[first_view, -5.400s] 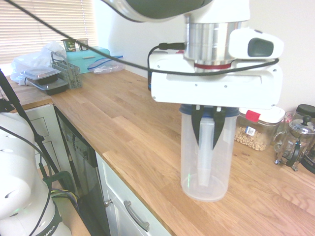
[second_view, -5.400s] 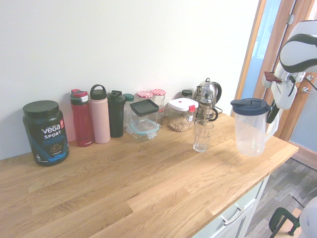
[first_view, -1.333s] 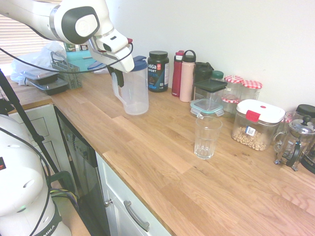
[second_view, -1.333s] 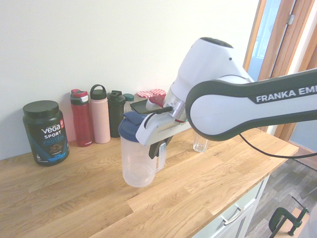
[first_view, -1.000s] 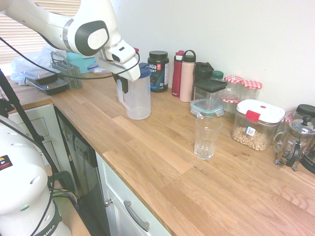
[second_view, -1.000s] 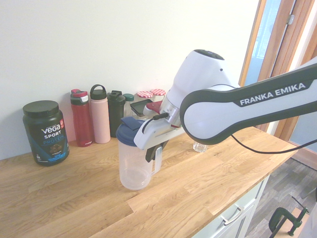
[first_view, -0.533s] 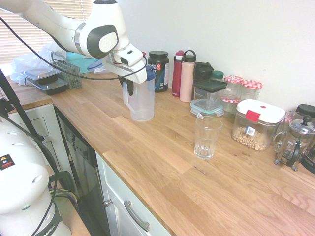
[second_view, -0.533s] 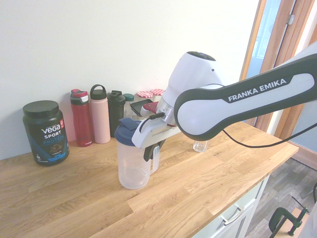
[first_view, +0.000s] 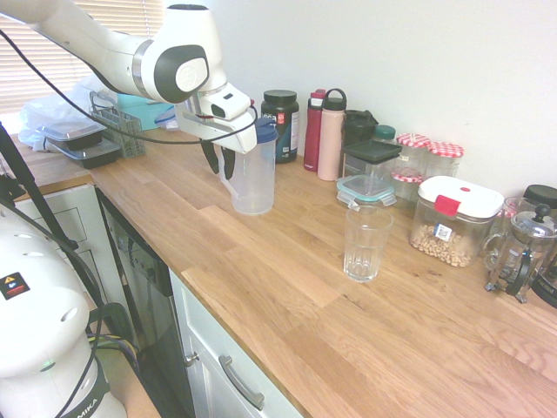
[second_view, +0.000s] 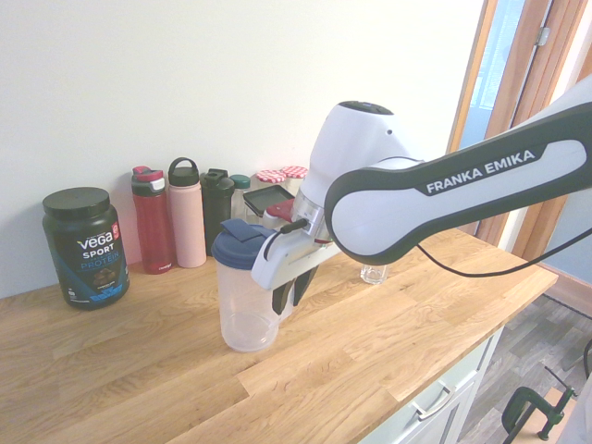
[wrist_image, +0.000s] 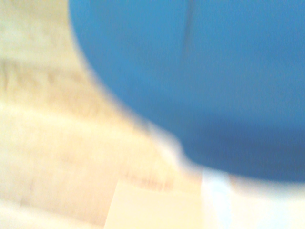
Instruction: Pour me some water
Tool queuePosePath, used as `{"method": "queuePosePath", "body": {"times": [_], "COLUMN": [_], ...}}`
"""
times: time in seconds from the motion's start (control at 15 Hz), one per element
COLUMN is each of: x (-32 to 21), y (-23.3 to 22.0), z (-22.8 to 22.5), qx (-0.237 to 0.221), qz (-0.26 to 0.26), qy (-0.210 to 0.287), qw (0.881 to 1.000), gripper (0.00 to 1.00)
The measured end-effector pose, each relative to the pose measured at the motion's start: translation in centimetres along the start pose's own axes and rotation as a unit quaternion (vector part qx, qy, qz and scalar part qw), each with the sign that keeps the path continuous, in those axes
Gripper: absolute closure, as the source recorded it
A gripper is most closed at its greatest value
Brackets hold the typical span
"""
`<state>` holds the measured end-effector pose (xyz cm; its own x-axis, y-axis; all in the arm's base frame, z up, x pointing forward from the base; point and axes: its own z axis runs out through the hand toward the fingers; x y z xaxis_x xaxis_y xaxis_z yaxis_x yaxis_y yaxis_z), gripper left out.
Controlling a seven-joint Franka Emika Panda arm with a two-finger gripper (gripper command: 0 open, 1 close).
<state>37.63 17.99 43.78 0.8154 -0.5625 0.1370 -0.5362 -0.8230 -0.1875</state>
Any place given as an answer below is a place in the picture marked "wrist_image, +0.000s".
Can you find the clear pitcher with blue lid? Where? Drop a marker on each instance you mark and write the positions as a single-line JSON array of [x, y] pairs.
[[190, 83]]

